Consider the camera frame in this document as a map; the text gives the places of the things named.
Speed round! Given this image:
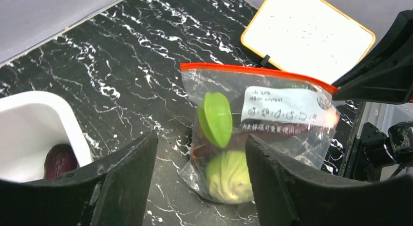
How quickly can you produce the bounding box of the green toy cabbage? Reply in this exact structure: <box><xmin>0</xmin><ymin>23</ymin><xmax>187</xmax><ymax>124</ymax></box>
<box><xmin>205</xmin><ymin>150</ymin><xmax>253</xmax><ymax>204</ymax></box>

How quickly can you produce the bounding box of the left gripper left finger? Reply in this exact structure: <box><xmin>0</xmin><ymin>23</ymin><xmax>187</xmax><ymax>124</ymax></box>
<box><xmin>0</xmin><ymin>131</ymin><xmax>158</xmax><ymax>226</ymax></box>

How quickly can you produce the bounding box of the small whiteboard wooden frame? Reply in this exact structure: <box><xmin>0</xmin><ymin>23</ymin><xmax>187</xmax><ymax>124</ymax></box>
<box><xmin>241</xmin><ymin>0</ymin><xmax>375</xmax><ymax>84</ymax></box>

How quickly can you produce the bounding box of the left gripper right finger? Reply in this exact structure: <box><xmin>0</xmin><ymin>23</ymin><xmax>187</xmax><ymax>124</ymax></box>
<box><xmin>245</xmin><ymin>135</ymin><xmax>413</xmax><ymax>226</ymax></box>

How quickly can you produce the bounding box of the clear orange-zip bag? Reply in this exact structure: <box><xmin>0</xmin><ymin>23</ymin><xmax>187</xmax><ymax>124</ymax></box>
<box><xmin>179</xmin><ymin>63</ymin><xmax>339</xmax><ymax>203</ymax></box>

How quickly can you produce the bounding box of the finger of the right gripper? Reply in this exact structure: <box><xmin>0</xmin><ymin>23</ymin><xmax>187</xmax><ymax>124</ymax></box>
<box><xmin>332</xmin><ymin>10</ymin><xmax>413</xmax><ymax>105</ymax></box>

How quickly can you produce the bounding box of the white plastic bin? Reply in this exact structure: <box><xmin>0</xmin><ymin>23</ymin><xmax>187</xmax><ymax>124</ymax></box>
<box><xmin>0</xmin><ymin>91</ymin><xmax>93</xmax><ymax>183</ymax></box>

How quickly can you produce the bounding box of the black marble table mat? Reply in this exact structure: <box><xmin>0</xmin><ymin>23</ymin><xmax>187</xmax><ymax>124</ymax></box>
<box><xmin>0</xmin><ymin>0</ymin><xmax>259</xmax><ymax>226</ymax></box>

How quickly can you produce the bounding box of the green toy starfruit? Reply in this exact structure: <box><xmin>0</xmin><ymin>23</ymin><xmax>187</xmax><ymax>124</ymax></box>
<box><xmin>198</xmin><ymin>92</ymin><xmax>233</xmax><ymax>149</ymax></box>

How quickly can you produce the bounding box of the purple toy eggplant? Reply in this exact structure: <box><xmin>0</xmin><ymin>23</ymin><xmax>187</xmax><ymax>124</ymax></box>
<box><xmin>43</xmin><ymin>144</ymin><xmax>78</xmax><ymax>180</ymax></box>

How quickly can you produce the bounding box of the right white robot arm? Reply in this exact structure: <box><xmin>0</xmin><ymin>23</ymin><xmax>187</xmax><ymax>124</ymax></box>
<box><xmin>333</xmin><ymin>10</ymin><xmax>413</xmax><ymax>182</ymax></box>

